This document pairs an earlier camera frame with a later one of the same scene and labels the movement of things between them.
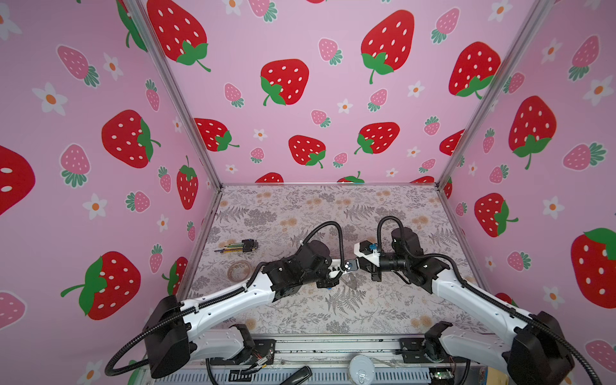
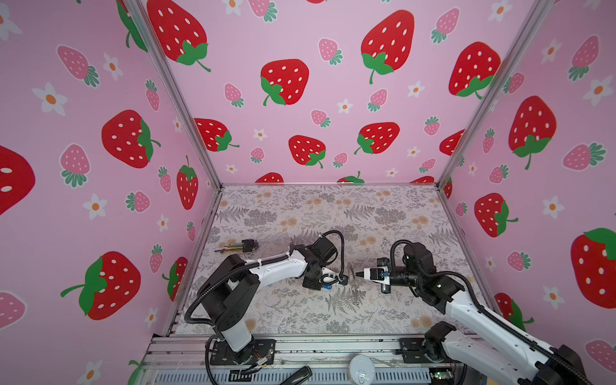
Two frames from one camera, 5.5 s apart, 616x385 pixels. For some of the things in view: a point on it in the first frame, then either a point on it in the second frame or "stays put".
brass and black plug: (246, 245) stays put
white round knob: (362, 370) stays put
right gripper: (370, 268) to (383, 289)
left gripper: (328, 282) to (310, 283)
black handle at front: (304, 374) stays put
